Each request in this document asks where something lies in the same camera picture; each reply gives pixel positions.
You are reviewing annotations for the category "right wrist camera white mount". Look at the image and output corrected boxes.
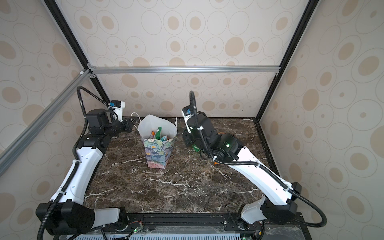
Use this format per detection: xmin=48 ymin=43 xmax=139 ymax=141
xmin=182 ymin=105 xmax=197 ymax=136

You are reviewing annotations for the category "green spring tea snack bag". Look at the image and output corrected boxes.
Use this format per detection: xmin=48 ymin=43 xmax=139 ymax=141
xmin=192 ymin=144 xmax=201 ymax=153

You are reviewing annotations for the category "black corner frame post left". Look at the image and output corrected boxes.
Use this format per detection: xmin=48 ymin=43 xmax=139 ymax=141
xmin=43 ymin=0 xmax=110 ymax=103

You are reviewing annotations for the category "silver aluminium rail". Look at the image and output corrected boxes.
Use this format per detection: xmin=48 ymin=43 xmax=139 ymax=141
xmin=91 ymin=66 xmax=280 ymax=74
xmin=1 ymin=70 xmax=91 ymax=175

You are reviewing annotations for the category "silver aluminium rail left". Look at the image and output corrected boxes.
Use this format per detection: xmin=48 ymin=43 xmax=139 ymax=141
xmin=1 ymin=70 xmax=91 ymax=175

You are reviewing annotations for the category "silver aluminium rail back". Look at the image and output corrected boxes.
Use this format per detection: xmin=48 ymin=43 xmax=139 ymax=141
xmin=91 ymin=66 xmax=280 ymax=74

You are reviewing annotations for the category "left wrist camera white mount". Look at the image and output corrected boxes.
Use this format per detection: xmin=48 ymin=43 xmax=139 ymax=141
xmin=109 ymin=100 xmax=126 ymax=122

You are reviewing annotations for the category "black corner frame post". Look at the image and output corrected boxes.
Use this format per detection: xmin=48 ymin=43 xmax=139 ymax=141
xmin=256 ymin=0 xmax=320 ymax=123
xmin=43 ymin=0 xmax=110 ymax=103

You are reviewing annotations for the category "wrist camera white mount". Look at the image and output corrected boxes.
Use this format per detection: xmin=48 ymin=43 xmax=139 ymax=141
xmin=182 ymin=105 xmax=197 ymax=136
xmin=109 ymin=100 xmax=126 ymax=122

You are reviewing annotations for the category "black corner frame post right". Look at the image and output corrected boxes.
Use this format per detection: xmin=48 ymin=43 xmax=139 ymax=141
xmin=256 ymin=0 xmax=320 ymax=123

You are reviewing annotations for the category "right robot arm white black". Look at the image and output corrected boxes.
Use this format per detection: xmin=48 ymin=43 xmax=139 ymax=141
xmin=182 ymin=110 xmax=298 ymax=225

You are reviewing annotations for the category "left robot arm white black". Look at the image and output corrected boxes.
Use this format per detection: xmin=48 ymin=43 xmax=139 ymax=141
xmin=36 ymin=107 xmax=132 ymax=240

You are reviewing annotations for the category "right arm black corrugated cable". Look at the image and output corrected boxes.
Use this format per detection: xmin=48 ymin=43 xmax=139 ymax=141
xmin=188 ymin=90 xmax=328 ymax=228

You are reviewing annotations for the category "floral paper bag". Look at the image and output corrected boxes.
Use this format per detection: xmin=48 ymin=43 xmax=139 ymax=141
xmin=136 ymin=115 xmax=178 ymax=169

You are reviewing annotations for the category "green Fox's candy bag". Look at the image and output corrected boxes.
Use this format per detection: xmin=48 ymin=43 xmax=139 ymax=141
xmin=154 ymin=127 xmax=162 ymax=140

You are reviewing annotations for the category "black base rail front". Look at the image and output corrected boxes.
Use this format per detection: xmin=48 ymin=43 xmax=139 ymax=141
xmin=59 ymin=212 xmax=311 ymax=240

